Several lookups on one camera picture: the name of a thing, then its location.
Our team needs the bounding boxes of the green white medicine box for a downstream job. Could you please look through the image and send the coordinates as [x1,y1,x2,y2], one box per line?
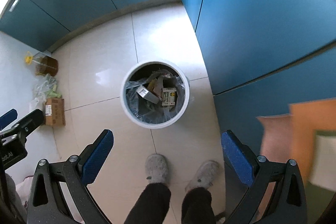
[162,88,177,106]

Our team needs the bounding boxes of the white round trash bin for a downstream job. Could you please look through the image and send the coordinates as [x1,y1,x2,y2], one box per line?
[120,60,190,129]

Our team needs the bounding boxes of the blue kitchen cabinets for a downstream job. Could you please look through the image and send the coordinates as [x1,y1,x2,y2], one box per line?
[1,0,335,152]

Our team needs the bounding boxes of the small cardboard box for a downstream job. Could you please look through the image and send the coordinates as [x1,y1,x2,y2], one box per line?
[45,98,66,127]

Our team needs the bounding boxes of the crumpled plastic bags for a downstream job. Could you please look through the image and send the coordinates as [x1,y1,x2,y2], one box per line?
[29,74,62,111]

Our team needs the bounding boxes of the cooking oil bottle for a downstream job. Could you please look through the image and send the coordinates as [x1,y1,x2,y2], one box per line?
[25,52,59,77]

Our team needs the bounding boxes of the right grey slipper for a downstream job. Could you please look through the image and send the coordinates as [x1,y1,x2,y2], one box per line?
[185,160,221,193]

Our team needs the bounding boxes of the grey slipper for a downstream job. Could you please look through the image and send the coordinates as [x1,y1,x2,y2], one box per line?
[185,160,221,193]
[145,153,169,185]

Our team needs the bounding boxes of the left grey slipper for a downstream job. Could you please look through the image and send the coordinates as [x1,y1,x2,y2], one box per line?
[145,153,169,185]

